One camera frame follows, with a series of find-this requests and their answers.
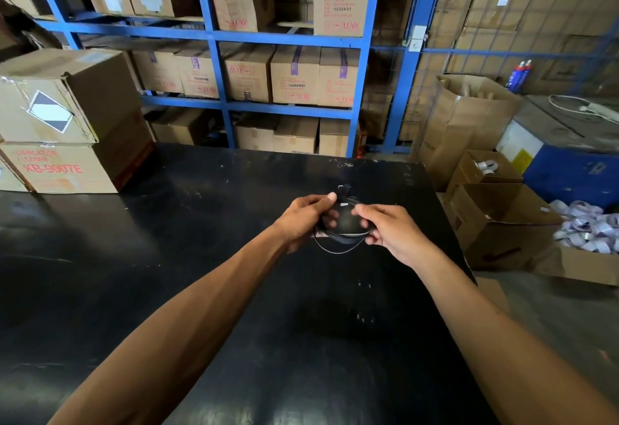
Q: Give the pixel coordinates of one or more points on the person's left hand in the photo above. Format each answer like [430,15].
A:
[304,221]

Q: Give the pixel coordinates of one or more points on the person's right hand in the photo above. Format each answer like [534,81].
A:
[401,233]

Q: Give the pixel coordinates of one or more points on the person's right forearm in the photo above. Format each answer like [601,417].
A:
[508,342]

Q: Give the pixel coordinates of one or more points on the person's left forearm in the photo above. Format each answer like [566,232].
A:
[169,342]

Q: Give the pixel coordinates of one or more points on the small open cardboard box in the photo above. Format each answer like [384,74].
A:
[464,173]

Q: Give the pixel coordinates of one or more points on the wide empty open cardboard box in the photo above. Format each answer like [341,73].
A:
[498,241]

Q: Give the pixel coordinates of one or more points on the white tape roll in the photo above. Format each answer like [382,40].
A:
[486,167]

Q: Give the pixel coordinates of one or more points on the flat cardboard sheet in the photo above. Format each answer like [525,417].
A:
[493,294]

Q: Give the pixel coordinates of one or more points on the tall open cardboard box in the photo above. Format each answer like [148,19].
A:
[454,134]

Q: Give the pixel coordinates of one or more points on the rows of small cardboard boxes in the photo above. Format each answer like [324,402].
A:
[295,76]

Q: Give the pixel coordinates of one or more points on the blue and white cabinet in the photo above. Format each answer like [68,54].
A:
[570,178]

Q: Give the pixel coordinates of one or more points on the cardboard box holding paper strips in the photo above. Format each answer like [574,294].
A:
[580,265]

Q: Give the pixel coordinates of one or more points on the blue metal shelf rack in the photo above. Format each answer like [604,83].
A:
[290,40]

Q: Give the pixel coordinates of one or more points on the pile of white tape rolls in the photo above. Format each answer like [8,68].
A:
[585,231]

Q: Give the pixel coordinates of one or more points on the cardboard box diamond sticker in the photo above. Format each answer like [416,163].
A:
[9,180]
[96,91]

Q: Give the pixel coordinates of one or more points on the cardboard box red print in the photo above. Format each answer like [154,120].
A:
[58,173]

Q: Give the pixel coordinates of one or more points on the stack of large cardboard boxes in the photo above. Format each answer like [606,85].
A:
[532,13]

